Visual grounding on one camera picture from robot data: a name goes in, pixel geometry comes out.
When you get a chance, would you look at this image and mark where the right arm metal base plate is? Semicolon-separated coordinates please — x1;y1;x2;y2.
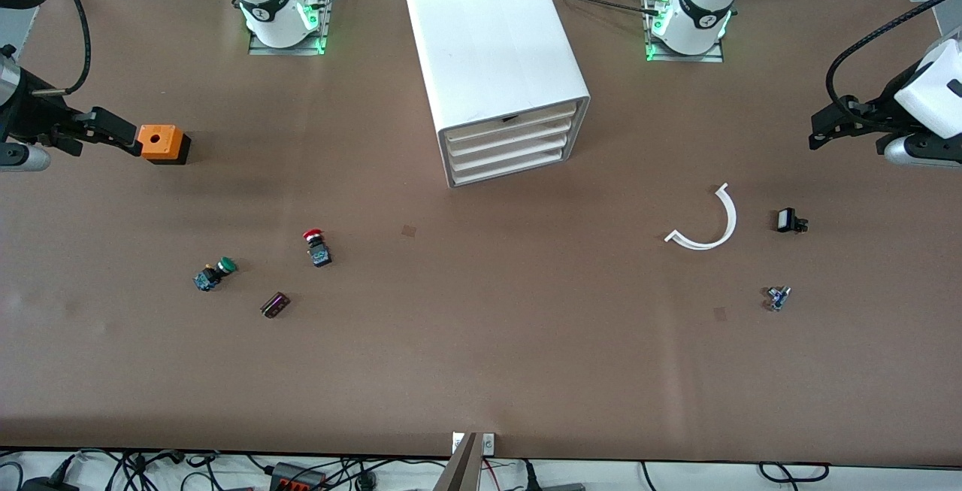
248;0;335;56

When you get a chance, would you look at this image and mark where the white curved plastic strip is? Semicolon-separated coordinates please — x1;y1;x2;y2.
664;183;738;251

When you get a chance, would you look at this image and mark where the red push button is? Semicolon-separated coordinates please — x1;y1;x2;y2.
302;229;333;268

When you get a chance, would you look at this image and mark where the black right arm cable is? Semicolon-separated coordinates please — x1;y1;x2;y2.
38;0;92;97

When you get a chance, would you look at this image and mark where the black table cable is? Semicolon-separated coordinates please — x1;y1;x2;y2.
547;0;664;18

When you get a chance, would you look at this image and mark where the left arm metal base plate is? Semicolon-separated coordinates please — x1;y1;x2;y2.
645;0;726;64

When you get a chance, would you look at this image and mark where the black orange power strip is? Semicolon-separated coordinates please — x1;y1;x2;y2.
271;462;328;491

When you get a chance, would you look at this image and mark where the orange button box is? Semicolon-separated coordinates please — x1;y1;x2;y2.
135;124;192;166

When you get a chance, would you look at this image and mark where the green push button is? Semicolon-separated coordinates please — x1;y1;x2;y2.
193;256;238;293

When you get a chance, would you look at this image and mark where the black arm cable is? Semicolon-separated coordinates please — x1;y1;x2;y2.
38;0;92;97
825;0;962;131

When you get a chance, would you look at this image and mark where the white drawer cabinet housing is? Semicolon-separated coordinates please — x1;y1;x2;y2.
403;0;591;189

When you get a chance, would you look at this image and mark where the white plastic drawer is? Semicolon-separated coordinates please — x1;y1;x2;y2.
449;134;576;171
446;119;577;158
450;147;573;184

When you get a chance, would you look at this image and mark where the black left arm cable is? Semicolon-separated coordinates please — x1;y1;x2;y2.
825;0;962;131

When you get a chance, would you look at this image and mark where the white drawer with black slot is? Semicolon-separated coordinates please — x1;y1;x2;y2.
443;102;579;144

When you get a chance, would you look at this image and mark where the black looped cable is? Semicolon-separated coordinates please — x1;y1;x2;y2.
758;462;831;485

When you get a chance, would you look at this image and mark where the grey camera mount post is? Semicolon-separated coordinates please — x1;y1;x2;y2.
432;432;486;491

